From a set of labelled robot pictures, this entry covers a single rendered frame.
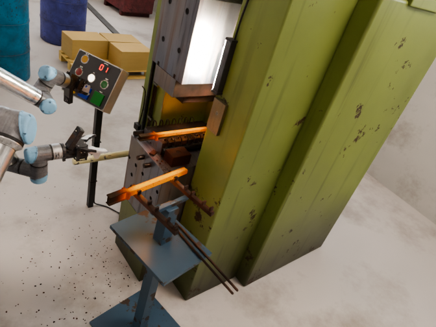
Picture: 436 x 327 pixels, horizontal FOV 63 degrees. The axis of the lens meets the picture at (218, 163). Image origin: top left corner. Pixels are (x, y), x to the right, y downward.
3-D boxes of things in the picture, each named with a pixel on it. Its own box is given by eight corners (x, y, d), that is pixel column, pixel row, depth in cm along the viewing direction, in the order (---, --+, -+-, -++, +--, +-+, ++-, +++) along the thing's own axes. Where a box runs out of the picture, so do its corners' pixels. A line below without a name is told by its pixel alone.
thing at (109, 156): (74, 167, 221) (74, 160, 218) (71, 162, 224) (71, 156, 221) (138, 156, 248) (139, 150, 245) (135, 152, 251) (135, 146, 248)
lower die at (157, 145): (159, 155, 199) (162, 142, 194) (143, 136, 210) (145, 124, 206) (217, 145, 225) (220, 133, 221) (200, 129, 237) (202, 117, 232)
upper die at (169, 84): (172, 97, 180) (176, 80, 175) (152, 80, 192) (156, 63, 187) (233, 94, 206) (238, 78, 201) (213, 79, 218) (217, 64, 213)
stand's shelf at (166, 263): (163, 287, 150) (163, 283, 149) (109, 228, 169) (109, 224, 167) (211, 255, 171) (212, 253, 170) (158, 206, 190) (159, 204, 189)
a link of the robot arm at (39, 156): (23, 159, 164) (22, 143, 159) (48, 155, 170) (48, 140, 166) (28, 169, 159) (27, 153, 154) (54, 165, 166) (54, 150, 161)
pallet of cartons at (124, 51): (127, 58, 562) (130, 33, 541) (153, 78, 523) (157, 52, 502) (56, 58, 490) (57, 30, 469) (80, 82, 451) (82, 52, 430)
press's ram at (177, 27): (191, 92, 167) (212, 3, 146) (151, 60, 189) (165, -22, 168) (254, 89, 193) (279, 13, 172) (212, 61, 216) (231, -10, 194)
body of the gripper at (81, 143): (83, 151, 181) (58, 155, 173) (84, 137, 176) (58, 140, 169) (88, 159, 176) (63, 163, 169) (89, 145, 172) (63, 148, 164)
